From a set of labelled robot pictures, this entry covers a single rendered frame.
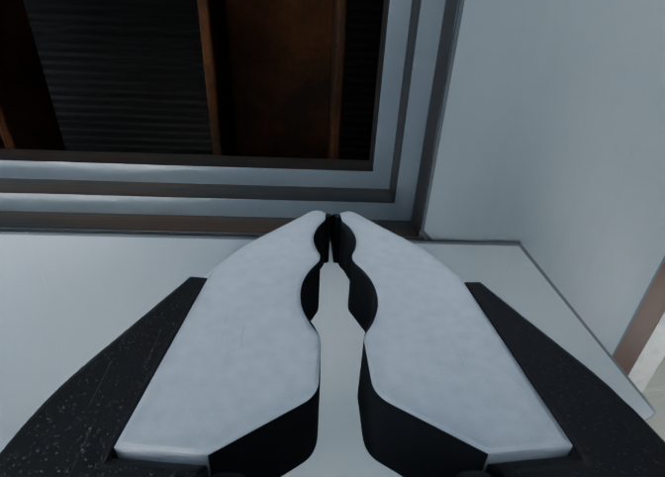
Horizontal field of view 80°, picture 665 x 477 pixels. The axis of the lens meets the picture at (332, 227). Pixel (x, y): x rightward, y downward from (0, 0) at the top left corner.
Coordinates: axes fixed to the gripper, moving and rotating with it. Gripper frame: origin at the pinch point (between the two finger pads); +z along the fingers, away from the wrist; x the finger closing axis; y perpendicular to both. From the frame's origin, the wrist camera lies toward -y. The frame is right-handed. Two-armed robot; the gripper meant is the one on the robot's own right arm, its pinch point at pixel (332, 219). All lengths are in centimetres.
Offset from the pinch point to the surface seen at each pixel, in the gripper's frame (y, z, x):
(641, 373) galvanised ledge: 27.2, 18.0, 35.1
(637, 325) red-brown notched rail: 7.3, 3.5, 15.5
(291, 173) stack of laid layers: -0.1, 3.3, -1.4
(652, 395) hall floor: 116, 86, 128
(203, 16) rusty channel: -4.9, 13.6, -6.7
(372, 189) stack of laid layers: 0.4, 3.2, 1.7
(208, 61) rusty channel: -2.7, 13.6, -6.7
